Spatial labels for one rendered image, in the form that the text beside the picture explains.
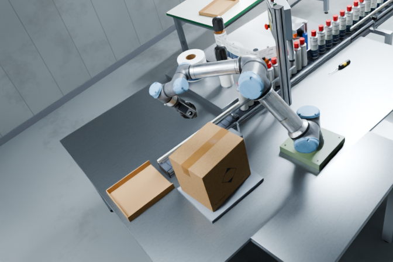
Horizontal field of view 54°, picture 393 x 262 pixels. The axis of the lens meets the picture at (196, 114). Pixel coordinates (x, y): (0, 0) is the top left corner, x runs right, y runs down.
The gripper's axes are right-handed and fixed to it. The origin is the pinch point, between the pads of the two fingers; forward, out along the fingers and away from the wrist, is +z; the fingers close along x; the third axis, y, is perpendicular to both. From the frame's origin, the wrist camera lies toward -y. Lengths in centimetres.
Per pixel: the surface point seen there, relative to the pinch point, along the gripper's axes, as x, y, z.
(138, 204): 58, -7, -7
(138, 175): 48.1, 11.4, -1.2
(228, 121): -7.5, -1.0, 25.6
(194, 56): -34, 59, 26
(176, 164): 24.4, -24.3, -18.6
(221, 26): -63, 57, 30
